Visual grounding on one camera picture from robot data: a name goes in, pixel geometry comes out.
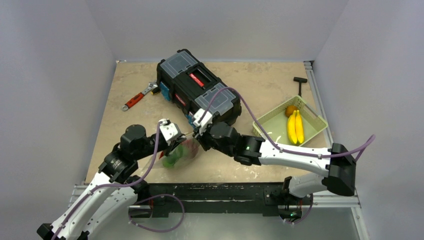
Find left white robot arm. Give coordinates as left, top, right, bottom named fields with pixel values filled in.
left=36, top=119, right=186, bottom=240

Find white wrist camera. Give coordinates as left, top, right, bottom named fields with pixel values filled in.
left=158, top=118, right=182, bottom=140
left=192, top=108, right=213, bottom=133

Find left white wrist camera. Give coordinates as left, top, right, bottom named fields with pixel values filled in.
left=158, top=118, right=182, bottom=140

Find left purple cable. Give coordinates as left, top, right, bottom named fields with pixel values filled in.
left=49, top=121, right=167, bottom=240

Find black T-handle tool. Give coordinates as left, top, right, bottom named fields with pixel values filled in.
left=293, top=76, right=308, bottom=97

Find red handled adjustable wrench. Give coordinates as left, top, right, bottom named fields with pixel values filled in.
left=121, top=82, right=158, bottom=112

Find light green plastic basket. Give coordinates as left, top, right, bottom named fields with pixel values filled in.
left=257, top=95, right=331, bottom=148

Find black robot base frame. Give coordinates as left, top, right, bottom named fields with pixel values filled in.
left=129, top=181, right=314, bottom=220

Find clear zip top bag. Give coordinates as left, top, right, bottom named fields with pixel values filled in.
left=152, top=135, right=201, bottom=170

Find brown kiwi fruit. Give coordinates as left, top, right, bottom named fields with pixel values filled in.
left=284, top=105, right=298, bottom=118

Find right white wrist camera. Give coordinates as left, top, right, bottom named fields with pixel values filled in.
left=192, top=108, right=213, bottom=133

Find black plastic toolbox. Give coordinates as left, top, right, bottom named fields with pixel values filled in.
left=156, top=49, right=242, bottom=126

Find green bell pepper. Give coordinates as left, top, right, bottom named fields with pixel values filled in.
left=161, top=144, right=186, bottom=168

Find yellow banana bunch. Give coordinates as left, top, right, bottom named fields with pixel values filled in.
left=287, top=110, right=305, bottom=145

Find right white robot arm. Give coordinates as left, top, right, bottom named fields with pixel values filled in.
left=193, top=122, right=356, bottom=204

